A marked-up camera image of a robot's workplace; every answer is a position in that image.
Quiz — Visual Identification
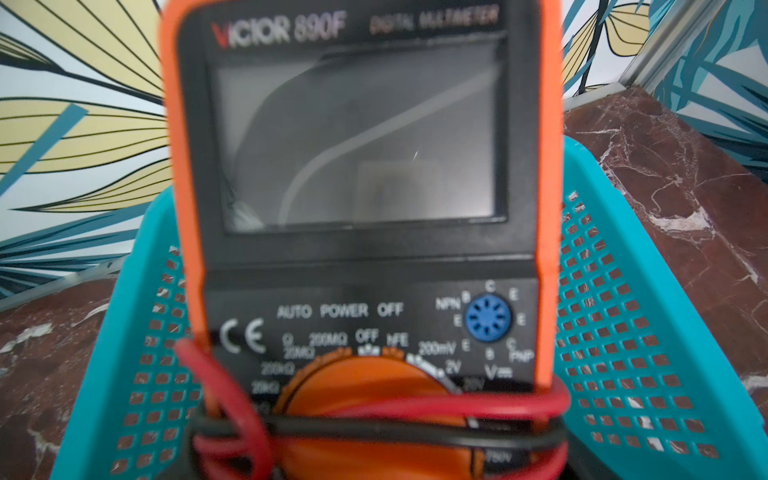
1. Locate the teal plastic basket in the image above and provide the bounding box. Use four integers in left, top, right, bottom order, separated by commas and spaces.
52, 139, 767, 479

